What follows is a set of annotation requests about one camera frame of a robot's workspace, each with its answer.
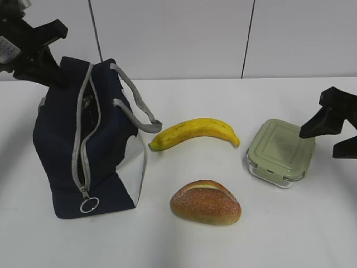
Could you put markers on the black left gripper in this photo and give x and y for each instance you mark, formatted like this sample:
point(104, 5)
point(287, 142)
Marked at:
point(40, 67)

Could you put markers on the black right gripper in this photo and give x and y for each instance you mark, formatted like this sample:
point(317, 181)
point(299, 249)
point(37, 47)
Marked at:
point(329, 121)

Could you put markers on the green lid glass container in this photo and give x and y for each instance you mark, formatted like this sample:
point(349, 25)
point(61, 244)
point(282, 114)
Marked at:
point(278, 155)

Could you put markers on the navy blue lunch bag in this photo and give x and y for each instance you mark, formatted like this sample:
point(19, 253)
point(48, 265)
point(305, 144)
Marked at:
point(87, 139)

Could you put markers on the brown bread loaf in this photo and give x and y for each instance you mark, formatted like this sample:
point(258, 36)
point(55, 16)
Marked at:
point(207, 202)

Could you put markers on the yellow banana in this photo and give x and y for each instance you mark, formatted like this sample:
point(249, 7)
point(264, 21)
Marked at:
point(198, 127)

